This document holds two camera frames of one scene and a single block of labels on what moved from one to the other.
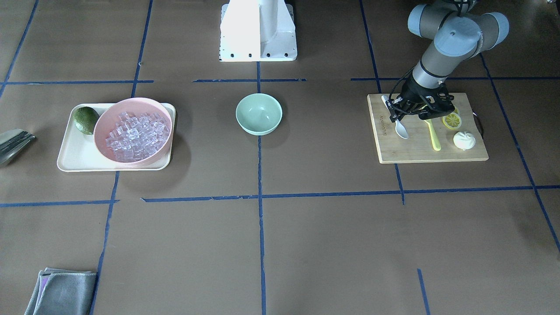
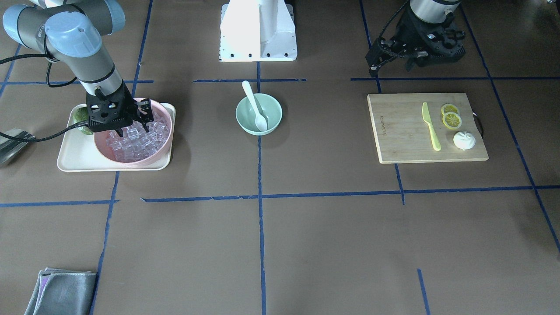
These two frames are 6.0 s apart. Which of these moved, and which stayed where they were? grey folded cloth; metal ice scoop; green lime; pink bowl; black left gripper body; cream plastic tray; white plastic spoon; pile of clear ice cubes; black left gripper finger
Moved: black left gripper finger; black left gripper body; white plastic spoon
Stayed: metal ice scoop; grey folded cloth; pink bowl; cream plastic tray; green lime; pile of clear ice cubes
